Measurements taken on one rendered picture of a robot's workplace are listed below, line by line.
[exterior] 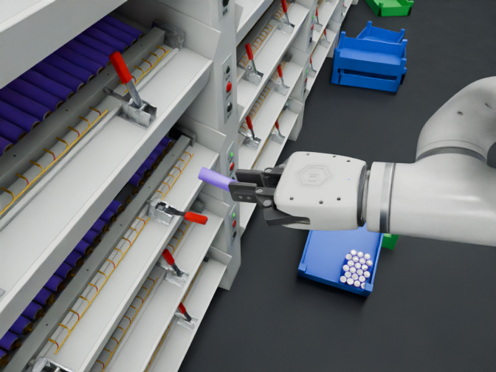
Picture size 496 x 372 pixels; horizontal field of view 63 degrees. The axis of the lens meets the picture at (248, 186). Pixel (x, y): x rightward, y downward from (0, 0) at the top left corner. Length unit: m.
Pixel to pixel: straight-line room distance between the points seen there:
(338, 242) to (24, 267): 0.96
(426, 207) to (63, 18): 0.39
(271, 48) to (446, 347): 0.89
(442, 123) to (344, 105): 1.36
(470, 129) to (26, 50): 0.44
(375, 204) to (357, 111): 1.38
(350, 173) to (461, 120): 0.13
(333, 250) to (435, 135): 0.77
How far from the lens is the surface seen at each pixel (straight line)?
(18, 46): 0.36
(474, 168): 0.49
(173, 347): 0.98
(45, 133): 0.49
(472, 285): 1.35
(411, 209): 0.47
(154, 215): 0.66
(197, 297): 1.02
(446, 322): 1.26
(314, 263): 1.22
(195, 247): 0.86
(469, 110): 0.49
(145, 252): 0.64
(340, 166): 0.51
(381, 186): 0.47
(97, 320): 0.60
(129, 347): 0.78
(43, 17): 0.37
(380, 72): 1.95
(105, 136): 0.52
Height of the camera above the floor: 1.03
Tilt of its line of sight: 46 degrees down
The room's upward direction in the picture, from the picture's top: straight up
